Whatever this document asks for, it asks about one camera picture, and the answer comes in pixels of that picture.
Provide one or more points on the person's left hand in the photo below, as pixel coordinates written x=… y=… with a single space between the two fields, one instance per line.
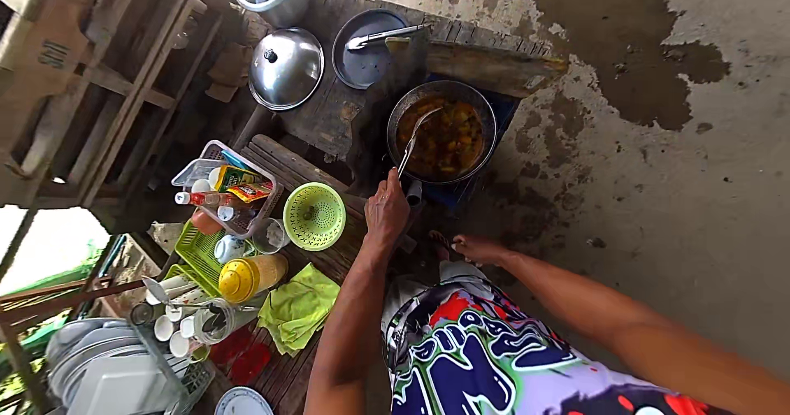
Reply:
x=387 y=210

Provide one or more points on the person's right hand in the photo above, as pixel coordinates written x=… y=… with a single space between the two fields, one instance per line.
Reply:
x=482 y=249

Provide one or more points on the person's left fingers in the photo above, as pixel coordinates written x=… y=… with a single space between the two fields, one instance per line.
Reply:
x=393 y=182

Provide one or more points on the person's right fingers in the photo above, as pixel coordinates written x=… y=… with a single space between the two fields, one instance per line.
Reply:
x=461 y=245

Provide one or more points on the silver metal ladle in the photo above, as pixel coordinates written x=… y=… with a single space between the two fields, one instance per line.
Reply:
x=408 y=147

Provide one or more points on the person's left forearm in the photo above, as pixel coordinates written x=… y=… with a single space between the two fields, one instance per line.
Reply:
x=358 y=316

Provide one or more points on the person's right forearm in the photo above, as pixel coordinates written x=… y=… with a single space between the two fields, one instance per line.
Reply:
x=617 y=316

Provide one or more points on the grey metal pipe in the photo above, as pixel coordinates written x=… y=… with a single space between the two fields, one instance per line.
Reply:
x=414 y=193

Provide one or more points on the person's legs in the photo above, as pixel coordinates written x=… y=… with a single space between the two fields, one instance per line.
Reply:
x=457 y=269

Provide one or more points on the blue stove stand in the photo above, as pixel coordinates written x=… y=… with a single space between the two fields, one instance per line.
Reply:
x=460 y=193

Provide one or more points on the stew with chunks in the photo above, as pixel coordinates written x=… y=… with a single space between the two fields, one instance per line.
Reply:
x=455 y=143

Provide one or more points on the green round colander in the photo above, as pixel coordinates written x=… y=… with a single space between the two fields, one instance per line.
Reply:
x=315 y=216

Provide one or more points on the dark wok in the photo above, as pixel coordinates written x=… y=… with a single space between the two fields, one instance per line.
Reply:
x=492 y=141

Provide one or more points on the person's body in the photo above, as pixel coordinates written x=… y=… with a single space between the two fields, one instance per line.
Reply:
x=487 y=353

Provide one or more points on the grey round metal tray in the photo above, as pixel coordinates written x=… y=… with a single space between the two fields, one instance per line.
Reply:
x=364 y=63

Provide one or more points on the clear plastic basket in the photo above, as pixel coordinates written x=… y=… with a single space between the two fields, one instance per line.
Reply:
x=266 y=202

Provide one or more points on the clear drinking glass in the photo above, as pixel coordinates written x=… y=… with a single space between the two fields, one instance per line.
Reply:
x=270 y=236

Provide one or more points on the red and yellow packet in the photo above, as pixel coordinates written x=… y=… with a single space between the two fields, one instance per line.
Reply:
x=252 y=191

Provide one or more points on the silver metal tongs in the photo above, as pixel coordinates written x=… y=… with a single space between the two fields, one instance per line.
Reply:
x=382 y=36

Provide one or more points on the thick wooden plank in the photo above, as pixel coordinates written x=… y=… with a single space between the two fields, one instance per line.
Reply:
x=487 y=68

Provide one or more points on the silver domed lid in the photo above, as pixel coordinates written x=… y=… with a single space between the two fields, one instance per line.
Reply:
x=290 y=72

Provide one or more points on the yellow-green cloth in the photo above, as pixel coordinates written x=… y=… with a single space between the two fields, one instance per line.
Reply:
x=299 y=307

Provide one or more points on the green and yellow packet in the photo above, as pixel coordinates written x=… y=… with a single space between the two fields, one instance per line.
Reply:
x=231 y=178

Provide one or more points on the dark bottle with white cap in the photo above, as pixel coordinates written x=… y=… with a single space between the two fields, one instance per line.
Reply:
x=229 y=212

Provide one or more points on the jar with yellow lid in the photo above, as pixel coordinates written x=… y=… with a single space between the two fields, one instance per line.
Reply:
x=250 y=276

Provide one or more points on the white patterned mug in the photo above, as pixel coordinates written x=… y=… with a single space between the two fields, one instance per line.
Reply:
x=229 y=248

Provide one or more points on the white egg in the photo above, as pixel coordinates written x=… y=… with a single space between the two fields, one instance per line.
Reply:
x=201 y=186
x=215 y=176

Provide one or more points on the orange round object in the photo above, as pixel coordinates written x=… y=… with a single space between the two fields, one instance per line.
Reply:
x=205 y=222

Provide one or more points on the red sauce bottle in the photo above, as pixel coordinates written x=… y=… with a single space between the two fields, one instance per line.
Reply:
x=200 y=198

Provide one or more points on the green rectangular basket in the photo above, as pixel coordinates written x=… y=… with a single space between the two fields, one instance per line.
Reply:
x=200 y=251

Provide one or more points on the clear jar with utensils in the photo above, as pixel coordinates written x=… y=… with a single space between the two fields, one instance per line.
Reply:
x=216 y=321

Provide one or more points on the red plastic item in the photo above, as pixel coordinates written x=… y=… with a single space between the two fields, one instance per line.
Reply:
x=250 y=363

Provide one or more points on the silver serving spoon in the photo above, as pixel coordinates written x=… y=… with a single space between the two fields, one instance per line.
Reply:
x=157 y=290

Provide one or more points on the group of white cups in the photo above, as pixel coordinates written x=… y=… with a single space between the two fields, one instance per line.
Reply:
x=179 y=332

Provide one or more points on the white plate with blue rim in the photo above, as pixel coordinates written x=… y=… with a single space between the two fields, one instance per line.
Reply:
x=243 y=404

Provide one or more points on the grey-green dish rack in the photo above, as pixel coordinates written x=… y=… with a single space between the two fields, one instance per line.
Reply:
x=196 y=381

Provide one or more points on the wooden slatted rack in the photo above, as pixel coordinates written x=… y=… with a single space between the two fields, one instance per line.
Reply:
x=117 y=75

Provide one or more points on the stack of plates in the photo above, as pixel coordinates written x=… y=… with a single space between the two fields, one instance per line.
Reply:
x=102 y=365

